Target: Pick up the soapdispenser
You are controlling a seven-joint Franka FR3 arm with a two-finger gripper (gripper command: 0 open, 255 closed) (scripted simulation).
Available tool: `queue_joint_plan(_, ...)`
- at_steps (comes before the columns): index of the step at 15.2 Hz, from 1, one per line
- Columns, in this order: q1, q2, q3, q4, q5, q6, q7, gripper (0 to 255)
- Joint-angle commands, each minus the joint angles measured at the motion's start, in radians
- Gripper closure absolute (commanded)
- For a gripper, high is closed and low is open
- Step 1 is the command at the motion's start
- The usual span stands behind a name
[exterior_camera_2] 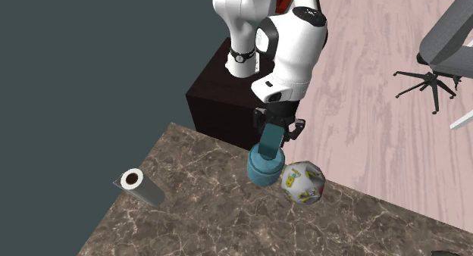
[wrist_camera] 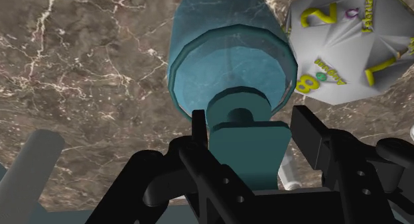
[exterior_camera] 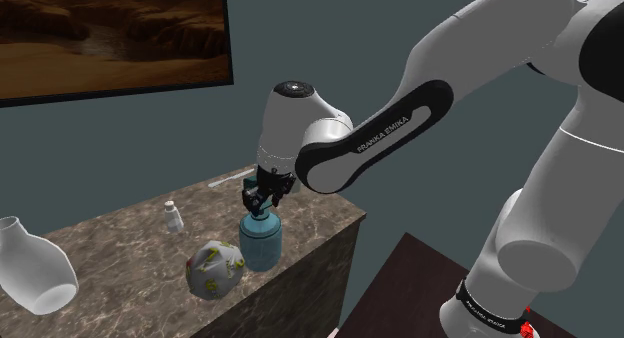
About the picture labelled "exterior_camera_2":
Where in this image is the white desk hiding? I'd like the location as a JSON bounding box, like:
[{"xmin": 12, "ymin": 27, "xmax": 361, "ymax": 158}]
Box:
[{"xmin": 449, "ymin": 108, "xmax": 473, "ymax": 131}]

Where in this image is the white many-sided die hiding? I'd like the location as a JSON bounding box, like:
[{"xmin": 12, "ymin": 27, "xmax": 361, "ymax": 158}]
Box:
[{"xmin": 280, "ymin": 160, "xmax": 327, "ymax": 205}]

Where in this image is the dark flat object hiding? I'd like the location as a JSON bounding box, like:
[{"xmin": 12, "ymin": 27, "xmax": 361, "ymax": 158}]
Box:
[{"xmin": 430, "ymin": 248, "xmax": 463, "ymax": 256}]

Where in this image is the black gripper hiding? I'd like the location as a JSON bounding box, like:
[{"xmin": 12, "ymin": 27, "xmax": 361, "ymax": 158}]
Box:
[{"xmin": 252, "ymin": 98, "xmax": 306, "ymax": 143}]

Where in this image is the grey paper towel roll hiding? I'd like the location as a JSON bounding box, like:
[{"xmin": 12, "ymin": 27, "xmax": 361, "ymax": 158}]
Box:
[{"xmin": 112, "ymin": 167, "xmax": 166, "ymax": 208}]

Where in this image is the grey office chair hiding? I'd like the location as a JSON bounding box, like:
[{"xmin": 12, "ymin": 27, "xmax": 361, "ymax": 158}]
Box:
[{"xmin": 392, "ymin": 0, "xmax": 473, "ymax": 115}]

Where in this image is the teal cylinder with flat handle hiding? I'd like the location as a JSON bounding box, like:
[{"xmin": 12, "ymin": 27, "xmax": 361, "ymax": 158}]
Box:
[{"xmin": 246, "ymin": 122, "xmax": 287, "ymax": 188}]

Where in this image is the dark robot stand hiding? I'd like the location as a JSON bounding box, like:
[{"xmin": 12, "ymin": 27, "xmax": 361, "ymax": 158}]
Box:
[{"xmin": 185, "ymin": 36, "xmax": 277, "ymax": 151}]

